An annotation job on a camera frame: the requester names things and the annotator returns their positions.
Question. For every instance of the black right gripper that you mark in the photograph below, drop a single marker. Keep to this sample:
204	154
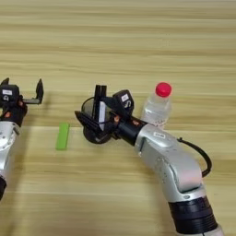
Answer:
127	129

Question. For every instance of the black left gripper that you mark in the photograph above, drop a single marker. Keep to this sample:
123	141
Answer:
14	115

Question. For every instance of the black mesh pen cup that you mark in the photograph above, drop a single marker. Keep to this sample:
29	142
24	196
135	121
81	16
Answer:
92	136

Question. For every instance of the clear bottle with red cap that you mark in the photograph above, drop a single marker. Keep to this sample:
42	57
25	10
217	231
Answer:
156	112

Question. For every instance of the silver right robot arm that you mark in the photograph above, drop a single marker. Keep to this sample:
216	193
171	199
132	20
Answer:
175	166

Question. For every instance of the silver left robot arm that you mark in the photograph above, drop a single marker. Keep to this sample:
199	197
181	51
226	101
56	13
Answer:
7	144

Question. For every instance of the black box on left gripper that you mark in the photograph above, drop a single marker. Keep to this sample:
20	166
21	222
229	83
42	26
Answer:
9	94

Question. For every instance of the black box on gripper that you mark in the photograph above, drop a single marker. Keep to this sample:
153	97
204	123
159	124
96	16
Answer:
124	101
9	94

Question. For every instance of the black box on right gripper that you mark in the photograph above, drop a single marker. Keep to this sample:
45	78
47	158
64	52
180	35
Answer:
124	101

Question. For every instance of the green rectangular block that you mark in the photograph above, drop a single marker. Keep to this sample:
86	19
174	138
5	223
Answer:
62	136

